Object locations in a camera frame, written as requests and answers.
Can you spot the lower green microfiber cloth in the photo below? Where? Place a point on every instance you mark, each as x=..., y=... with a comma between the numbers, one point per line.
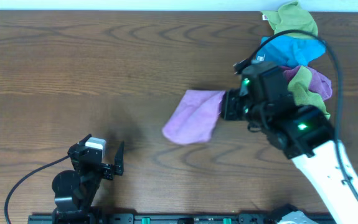
x=299, y=87

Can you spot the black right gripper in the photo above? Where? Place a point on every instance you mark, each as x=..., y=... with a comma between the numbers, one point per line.
x=231, y=98

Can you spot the crumpled purple cloth in pile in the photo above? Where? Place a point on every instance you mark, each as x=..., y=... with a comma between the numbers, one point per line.
x=319, y=83

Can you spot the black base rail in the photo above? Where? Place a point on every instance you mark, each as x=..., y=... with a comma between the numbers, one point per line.
x=178, y=218

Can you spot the blue microfiber cloth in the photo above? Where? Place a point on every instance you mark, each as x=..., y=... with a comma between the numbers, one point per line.
x=291, y=52

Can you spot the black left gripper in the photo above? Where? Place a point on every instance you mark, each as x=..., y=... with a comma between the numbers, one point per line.
x=103, y=169

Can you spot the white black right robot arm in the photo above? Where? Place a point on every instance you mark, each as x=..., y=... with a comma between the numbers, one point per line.
x=308, y=139

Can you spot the purple microfiber cloth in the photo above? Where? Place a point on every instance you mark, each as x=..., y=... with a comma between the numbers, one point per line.
x=195, y=117

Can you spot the green microfiber cloth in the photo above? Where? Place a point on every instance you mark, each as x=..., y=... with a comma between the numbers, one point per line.
x=299, y=87
x=290, y=16

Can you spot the upper green microfiber cloth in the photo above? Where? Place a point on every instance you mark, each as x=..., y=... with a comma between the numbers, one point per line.
x=290, y=16

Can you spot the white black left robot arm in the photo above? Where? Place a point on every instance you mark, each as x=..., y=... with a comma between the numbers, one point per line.
x=75, y=189

